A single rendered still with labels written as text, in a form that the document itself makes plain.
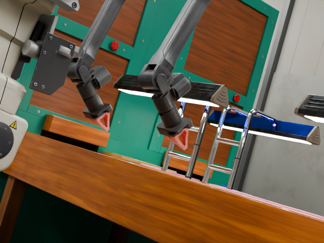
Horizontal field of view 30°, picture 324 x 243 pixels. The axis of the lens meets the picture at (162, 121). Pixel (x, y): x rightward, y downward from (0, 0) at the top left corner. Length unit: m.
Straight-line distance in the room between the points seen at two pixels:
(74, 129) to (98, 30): 0.60
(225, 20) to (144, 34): 0.53
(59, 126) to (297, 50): 2.05
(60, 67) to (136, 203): 0.45
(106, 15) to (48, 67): 0.54
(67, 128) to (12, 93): 0.94
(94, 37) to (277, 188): 2.10
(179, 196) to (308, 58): 2.55
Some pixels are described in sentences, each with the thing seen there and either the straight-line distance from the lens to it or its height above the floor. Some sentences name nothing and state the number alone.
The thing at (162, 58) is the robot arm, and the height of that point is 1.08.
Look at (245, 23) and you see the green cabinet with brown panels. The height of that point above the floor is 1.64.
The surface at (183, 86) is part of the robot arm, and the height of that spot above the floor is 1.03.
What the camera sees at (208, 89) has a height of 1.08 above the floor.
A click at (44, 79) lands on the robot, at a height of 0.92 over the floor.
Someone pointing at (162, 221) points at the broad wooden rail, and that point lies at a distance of 1.68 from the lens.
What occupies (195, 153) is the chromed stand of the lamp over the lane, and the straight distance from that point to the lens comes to 2.35.
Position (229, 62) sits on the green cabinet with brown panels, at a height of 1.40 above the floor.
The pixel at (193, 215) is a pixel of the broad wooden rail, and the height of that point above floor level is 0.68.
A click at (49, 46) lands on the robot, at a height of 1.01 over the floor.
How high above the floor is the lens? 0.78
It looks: 4 degrees up
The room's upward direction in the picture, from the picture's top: 16 degrees clockwise
